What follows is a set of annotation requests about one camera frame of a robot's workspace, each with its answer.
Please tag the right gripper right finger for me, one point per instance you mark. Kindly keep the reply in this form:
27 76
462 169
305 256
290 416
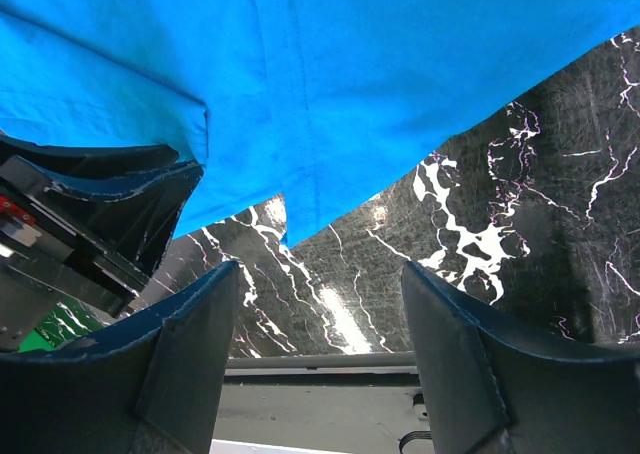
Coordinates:
494 384

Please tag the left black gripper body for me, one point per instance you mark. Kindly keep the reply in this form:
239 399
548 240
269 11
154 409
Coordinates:
68 232

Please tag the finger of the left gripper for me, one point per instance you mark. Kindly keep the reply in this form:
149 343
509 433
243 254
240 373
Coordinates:
134 215
90 156

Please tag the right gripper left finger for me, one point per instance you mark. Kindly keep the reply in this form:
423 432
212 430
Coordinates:
150 383

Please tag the blue t shirt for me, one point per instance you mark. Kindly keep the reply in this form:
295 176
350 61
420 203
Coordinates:
325 102

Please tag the green plastic bin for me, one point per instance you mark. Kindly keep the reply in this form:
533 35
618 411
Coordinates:
70 319

